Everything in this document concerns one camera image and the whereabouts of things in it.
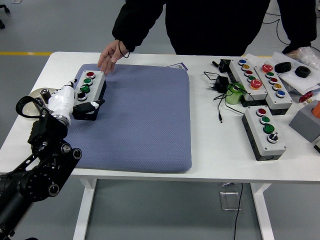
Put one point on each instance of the small black device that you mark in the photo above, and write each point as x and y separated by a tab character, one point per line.
225	64

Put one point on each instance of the black chair base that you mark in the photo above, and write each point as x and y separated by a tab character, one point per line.
2	24

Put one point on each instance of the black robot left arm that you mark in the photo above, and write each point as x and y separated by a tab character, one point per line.
45	172

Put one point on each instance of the grey four-button box, black selector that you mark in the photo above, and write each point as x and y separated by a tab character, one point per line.
275	150

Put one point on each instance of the grey box with orange button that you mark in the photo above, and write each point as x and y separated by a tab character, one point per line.
305	122

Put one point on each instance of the person's right hand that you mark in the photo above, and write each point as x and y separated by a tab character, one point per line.
110	57

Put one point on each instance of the green tape roll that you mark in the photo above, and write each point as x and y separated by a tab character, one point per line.
231	98

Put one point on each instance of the white table leg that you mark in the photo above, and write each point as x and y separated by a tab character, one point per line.
265	215
82	215

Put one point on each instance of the large white paper sheet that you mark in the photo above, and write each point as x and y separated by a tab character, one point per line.
300	83

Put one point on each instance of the person's left hand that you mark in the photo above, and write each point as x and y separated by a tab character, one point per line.
292	53

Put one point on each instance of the person's right forearm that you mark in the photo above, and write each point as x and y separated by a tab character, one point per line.
135	25

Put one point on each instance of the metal floor plate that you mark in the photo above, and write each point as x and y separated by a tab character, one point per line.
228	201

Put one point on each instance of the clear plastic bag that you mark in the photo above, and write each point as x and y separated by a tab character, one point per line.
310	56

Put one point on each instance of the five-button box, red mushroom end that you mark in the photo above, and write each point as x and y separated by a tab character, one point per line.
285	101

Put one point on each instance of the small white paper sheet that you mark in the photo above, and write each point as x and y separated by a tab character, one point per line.
252	58

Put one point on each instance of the grey four-button control box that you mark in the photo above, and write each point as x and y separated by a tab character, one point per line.
96	80

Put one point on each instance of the blue-grey textured mat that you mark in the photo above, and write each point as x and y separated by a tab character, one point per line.
140	120

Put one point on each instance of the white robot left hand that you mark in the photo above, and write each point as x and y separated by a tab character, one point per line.
62	100

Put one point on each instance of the five-button box, blue end button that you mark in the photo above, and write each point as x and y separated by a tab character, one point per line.
260	93

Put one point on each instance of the small metal cylinder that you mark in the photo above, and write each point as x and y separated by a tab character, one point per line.
38	100

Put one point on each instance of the person's left forearm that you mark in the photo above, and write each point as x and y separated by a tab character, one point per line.
297	25

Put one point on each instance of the purple and white label card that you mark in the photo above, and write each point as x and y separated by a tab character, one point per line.
178	66

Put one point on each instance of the black connector plug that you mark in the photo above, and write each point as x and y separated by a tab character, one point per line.
215	63

